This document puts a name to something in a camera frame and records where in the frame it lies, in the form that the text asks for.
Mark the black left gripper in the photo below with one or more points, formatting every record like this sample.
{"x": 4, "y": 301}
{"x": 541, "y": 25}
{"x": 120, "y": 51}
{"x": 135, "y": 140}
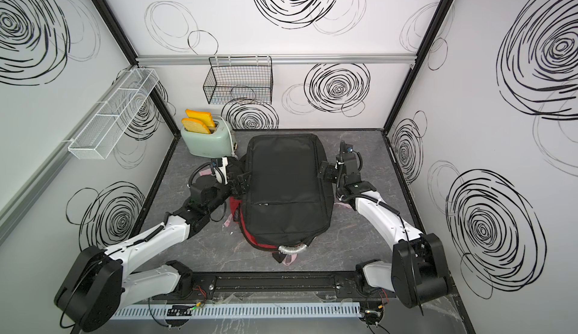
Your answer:
{"x": 244, "y": 186}

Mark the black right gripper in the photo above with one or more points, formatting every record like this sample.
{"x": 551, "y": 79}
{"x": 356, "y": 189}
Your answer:
{"x": 332, "y": 168}

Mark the large black backpack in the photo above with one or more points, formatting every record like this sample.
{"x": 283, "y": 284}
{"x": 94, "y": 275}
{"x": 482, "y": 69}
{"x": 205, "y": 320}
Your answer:
{"x": 284, "y": 169}

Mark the red and black backpack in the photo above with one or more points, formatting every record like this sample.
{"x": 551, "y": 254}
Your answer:
{"x": 282, "y": 229}

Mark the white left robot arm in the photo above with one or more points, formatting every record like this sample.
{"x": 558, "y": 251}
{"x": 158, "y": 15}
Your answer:
{"x": 104, "y": 280}

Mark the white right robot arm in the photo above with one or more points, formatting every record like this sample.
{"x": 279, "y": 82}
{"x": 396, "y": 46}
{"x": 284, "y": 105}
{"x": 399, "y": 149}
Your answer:
{"x": 418, "y": 271}

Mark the mint green toaster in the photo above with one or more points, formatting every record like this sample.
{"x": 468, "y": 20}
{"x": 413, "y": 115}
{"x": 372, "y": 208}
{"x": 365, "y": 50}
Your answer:
{"x": 221, "y": 143}

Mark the rear toast slice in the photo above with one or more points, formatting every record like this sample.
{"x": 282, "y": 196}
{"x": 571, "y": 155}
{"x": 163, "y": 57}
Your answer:
{"x": 202, "y": 116}

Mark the toast slice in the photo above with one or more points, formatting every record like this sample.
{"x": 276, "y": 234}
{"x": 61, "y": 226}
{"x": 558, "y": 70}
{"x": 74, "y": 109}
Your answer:
{"x": 195, "y": 126}
{"x": 202, "y": 116}

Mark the front toast slice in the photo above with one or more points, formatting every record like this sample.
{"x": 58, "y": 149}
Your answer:
{"x": 195, "y": 126}

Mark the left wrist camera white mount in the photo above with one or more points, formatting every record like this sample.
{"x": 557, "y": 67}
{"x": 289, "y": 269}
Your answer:
{"x": 218, "y": 167}

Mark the black wire basket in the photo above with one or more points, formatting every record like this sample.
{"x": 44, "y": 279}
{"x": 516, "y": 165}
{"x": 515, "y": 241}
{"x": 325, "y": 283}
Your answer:
{"x": 239, "y": 77}

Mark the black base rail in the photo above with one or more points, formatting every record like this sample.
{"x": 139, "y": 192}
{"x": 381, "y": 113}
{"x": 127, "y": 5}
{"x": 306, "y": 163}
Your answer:
{"x": 280, "y": 284}

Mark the grey slotted cable duct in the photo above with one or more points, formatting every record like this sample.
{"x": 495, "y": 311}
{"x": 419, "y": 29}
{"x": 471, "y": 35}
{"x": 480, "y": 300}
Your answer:
{"x": 239, "y": 311}

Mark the white mesh wall shelf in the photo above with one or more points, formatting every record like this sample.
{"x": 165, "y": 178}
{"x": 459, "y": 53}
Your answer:
{"x": 127, "y": 111}

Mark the grey wall rail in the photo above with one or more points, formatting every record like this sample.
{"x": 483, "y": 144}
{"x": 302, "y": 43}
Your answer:
{"x": 275, "y": 59}

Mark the black corner frame post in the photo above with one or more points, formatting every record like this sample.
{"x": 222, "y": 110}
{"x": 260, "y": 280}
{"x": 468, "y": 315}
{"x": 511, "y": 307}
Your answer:
{"x": 434, "y": 27}

